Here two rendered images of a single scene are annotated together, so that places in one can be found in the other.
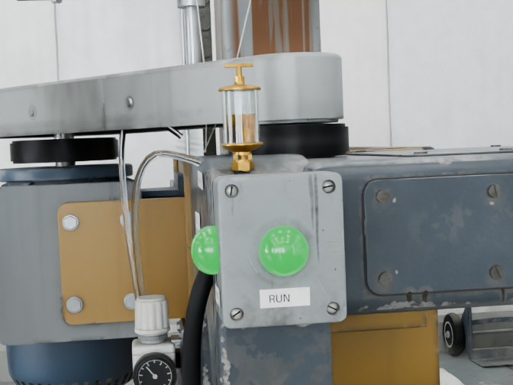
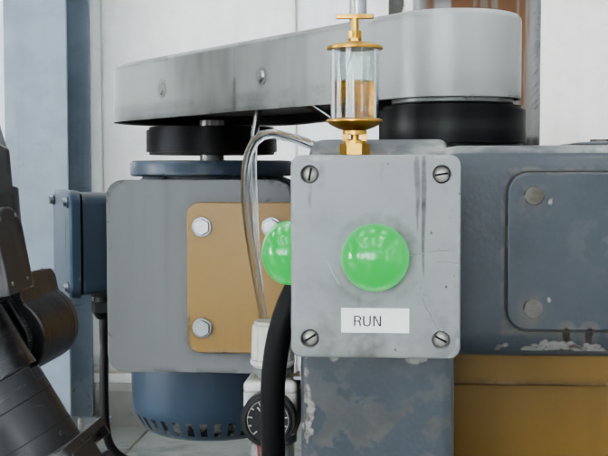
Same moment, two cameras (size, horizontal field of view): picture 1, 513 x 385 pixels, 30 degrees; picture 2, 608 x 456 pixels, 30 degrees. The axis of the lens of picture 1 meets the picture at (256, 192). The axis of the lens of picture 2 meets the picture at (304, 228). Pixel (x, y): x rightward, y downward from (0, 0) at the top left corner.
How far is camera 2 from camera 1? 11 cm
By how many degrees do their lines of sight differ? 12
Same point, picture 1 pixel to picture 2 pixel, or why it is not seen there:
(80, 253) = (212, 266)
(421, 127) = not seen: outside the picture
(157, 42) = not seen: hidden behind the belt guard
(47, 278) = (173, 293)
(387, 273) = (535, 299)
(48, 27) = (288, 19)
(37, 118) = (166, 97)
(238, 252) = (315, 256)
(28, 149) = (164, 137)
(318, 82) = (481, 47)
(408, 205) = (570, 209)
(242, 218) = (322, 210)
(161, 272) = not seen: hidden behind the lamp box
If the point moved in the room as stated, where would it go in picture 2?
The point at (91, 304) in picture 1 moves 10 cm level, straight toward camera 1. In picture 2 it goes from (223, 328) to (209, 347)
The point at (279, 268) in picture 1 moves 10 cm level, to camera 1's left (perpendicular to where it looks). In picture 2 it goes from (365, 280) to (144, 275)
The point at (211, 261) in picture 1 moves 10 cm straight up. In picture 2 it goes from (282, 266) to (282, 43)
